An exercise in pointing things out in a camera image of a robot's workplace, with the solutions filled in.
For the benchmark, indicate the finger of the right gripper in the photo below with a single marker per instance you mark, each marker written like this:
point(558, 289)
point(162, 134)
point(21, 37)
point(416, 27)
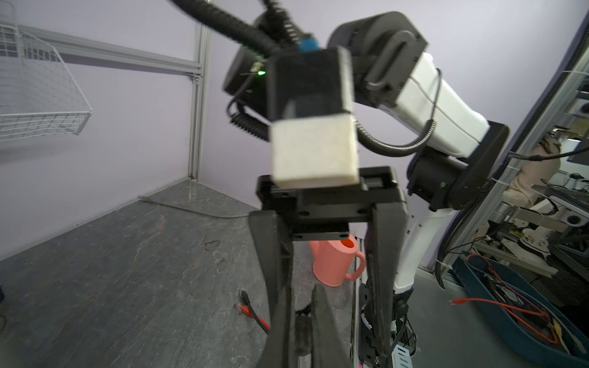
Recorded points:
point(383, 247)
point(275, 251)

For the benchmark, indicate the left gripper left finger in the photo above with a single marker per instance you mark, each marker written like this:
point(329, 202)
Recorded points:
point(279, 349)

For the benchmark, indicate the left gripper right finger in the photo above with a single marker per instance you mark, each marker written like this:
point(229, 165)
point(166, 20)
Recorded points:
point(326, 350)

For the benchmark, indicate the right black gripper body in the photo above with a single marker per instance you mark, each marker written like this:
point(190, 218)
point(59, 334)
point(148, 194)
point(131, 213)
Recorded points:
point(289, 215)

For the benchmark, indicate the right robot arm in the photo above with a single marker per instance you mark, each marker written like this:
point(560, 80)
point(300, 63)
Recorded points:
point(364, 130)

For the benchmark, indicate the pink watering can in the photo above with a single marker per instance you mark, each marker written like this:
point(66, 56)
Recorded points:
point(337, 261)

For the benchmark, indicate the dark bin with cables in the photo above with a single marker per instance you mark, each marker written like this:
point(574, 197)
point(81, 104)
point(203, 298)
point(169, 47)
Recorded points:
point(524, 319)

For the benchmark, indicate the long white wire basket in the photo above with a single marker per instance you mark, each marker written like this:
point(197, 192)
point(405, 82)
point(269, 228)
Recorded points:
point(39, 96)

